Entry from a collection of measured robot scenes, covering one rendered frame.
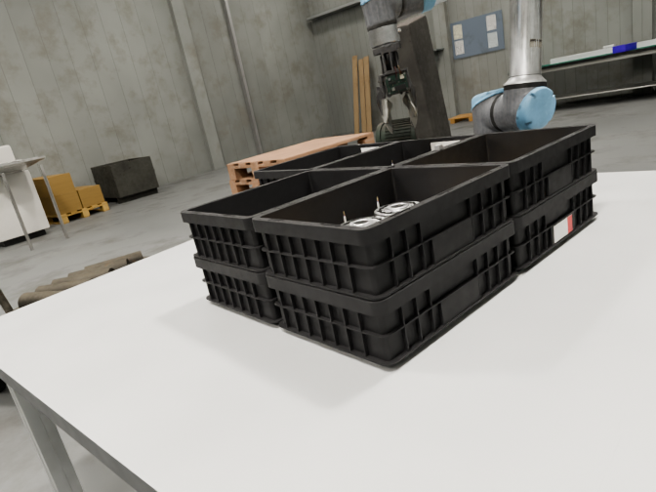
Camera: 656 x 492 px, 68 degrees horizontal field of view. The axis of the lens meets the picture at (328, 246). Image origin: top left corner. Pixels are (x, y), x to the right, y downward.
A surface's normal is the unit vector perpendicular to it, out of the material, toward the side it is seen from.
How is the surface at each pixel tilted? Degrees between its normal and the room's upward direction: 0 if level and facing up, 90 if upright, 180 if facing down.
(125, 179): 90
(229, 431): 0
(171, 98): 90
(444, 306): 90
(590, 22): 90
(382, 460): 0
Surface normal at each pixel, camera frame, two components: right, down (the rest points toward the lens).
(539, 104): 0.40, 0.31
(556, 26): -0.65, 0.34
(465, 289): 0.66, 0.10
